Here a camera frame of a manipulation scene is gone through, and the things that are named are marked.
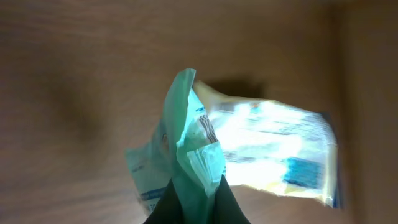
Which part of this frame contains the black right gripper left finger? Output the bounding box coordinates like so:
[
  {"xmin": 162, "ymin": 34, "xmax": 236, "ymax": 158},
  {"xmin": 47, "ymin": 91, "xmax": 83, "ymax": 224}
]
[{"xmin": 144, "ymin": 180, "xmax": 183, "ymax": 224}]

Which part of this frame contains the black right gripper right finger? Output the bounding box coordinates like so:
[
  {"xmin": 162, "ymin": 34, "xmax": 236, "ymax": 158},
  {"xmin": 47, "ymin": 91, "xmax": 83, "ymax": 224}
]
[{"xmin": 213, "ymin": 175, "xmax": 250, "ymax": 224}]

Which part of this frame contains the teal wipes packet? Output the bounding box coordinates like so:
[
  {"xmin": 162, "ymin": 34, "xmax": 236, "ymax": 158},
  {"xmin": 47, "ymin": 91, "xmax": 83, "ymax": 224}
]
[{"xmin": 125, "ymin": 68, "xmax": 226, "ymax": 223}]

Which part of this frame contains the cream snack bag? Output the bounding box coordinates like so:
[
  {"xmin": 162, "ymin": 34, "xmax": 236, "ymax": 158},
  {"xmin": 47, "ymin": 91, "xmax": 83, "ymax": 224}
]
[{"xmin": 193, "ymin": 81, "xmax": 343, "ymax": 208}]

